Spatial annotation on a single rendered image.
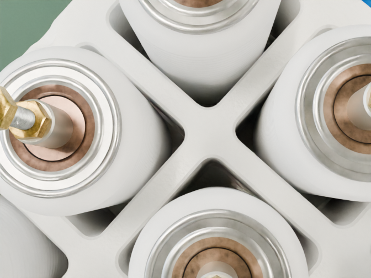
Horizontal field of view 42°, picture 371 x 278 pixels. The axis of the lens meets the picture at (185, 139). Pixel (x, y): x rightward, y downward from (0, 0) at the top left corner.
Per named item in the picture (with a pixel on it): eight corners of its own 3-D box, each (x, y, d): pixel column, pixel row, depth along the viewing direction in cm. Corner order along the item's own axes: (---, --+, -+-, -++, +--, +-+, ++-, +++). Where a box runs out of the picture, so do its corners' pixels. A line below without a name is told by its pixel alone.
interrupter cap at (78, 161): (24, 39, 27) (19, 36, 26) (146, 94, 26) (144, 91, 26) (-36, 162, 27) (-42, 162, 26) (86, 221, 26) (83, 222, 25)
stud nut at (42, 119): (25, 95, 23) (17, 92, 23) (56, 110, 23) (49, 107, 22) (7, 132, 23) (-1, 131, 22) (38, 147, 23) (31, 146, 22)
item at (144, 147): (96, 80, 45) (14, 14, 27) (190, 123, 44) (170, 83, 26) (51, 175, 44) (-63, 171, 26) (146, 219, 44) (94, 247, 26)
